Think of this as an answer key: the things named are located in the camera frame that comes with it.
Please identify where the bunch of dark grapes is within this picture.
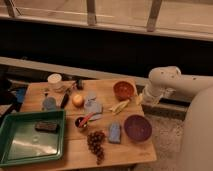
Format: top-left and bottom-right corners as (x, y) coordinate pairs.
(87, 131), (105, 165)

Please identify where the yellow round fruit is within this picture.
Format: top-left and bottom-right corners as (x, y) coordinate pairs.
(72, 94), (84, 107)

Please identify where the blue sponge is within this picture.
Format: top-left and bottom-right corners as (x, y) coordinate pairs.
(108, 123), (121, 144)

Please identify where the red spoon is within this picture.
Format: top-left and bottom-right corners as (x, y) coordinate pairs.
(78, 113), (95, 128)

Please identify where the orange bowl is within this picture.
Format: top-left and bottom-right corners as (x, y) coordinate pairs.
(113, 81), (134, 101)

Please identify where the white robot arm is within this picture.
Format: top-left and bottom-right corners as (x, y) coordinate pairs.
(139, 66), (213, 171)

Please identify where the blue grey cup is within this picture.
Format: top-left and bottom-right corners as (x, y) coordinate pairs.
(42, 97), (57, 110)

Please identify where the small dark cup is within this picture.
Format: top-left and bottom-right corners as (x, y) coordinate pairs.
(75, 117), (88, 132)

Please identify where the blue grey cloth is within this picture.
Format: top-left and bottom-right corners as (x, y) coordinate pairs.
(84, 92), (103, 121)

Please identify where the green plastic tray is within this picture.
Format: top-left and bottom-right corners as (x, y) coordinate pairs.
(0, 110), (66, 167)

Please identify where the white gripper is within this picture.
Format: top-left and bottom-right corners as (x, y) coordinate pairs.
(136, 84), (163, 105)

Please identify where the black sponge block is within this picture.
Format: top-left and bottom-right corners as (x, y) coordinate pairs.
(35, 122), (58, 132)

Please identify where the small dark object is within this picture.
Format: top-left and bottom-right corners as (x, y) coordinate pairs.
(76, 79), (84, 90)

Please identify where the yellow green banana peel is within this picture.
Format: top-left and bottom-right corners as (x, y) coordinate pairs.
(110, 99), (130, 115)

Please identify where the purple bowl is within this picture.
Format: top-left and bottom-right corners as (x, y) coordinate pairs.
(124, 115), (152, 142)

